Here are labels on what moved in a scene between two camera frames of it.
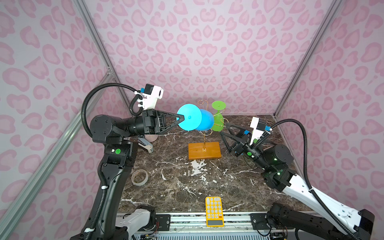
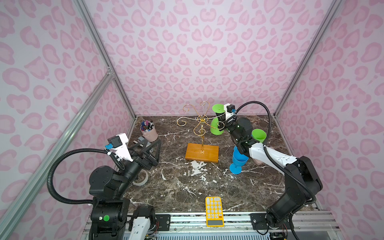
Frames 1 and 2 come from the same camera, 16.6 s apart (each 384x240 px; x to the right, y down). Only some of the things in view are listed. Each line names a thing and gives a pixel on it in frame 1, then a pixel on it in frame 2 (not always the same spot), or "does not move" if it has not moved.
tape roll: [139, 184] does not move
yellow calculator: [214, 211] does not move
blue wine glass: [195, 118] -> [239, 160]
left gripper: [151, 125] -> [149, 162]
